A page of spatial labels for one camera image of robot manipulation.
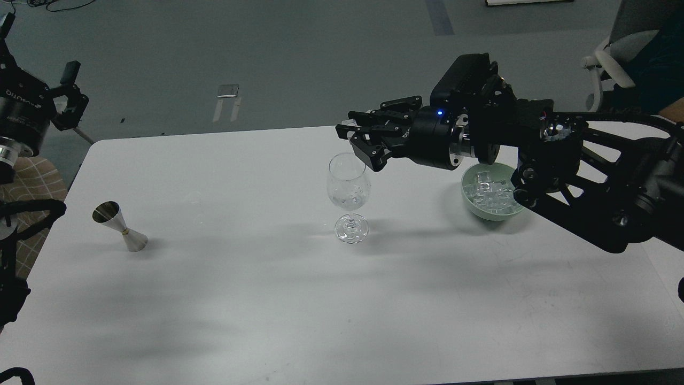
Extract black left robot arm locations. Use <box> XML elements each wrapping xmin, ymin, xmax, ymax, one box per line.
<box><xmin>1</xmin><ymin>12</ymin><xmax>89</xmax><ymax>326</ymax></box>

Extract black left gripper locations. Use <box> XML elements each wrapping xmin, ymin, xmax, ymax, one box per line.
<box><xmin>0</xmin><ymin>12</ymin><xmax>89</xmax><ymax>157</ymax></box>

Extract green bowl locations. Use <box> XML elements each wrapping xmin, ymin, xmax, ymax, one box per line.
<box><xmin>460</xmin><ymin>163</ymin><xmax>525</xmax><ymax>221</ymax></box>

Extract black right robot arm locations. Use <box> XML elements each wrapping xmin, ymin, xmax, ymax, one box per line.
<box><xmin>335</xmin><ymin>53</ymin><xmax>683</xmax><ymax>253</ymax></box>

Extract clear wine glass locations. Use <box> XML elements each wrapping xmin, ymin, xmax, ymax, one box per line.
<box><xmin>327</xmin><ymin>152</ymin><xmax>371</xmax><ymax>244</ymax></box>

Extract beige checkered cushion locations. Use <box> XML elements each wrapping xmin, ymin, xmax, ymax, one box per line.
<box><xmin>0</xmin><ymin>156</ymin><xmax>69</xmax><ymax>279</ymax></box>

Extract clear ice cube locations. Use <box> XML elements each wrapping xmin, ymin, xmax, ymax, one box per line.
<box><xmin>336</xmin><ymin>119</ymin><xmax>359</xmax><ymax>141</ymax></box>

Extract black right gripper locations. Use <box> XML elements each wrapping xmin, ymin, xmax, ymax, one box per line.
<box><xmin>336</xmin><ymin>96</ymin><xmax>462</xmax><ymax>172</ymax></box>

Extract steel double jigger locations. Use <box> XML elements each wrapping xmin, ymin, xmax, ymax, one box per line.
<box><xmin>92</xmin><ymin>201</ymin><xmax>149</xmax><ymax>252</ymax></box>

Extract pile of ice cubes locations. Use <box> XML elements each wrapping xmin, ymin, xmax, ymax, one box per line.
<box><xmin>463</xmin><ymin>171</ymin><xmax>522</xmax><ymax>215</ymax></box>

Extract person in teal sweater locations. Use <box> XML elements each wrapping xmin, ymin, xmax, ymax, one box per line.
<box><xmin>609</xmin><ymin>6</ymin><xmax>683</xmax><ymax>124</ymax></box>

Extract grey office chair right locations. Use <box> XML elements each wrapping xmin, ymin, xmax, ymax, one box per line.
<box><xmin>582</xmin><ymin>1</ymin><xmax>682</xmax><ymax>113</ymax></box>

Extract black floor cables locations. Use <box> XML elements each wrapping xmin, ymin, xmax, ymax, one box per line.
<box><xmin>0</xmin><ymin>0</ymin><xmax>97</xmax><ymax>23</ymax></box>

